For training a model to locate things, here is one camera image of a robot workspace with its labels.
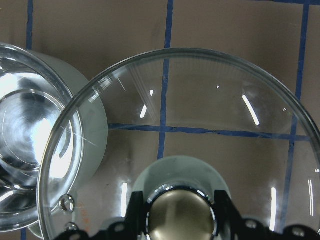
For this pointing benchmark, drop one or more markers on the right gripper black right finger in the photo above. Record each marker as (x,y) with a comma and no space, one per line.
(232,226)

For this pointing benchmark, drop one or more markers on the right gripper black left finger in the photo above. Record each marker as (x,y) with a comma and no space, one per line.
(128,228)

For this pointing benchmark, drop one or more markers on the glass pot lid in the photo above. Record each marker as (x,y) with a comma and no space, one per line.
(183,123)

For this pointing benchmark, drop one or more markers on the pale green electric pot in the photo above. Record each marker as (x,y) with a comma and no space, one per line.
(34,90)

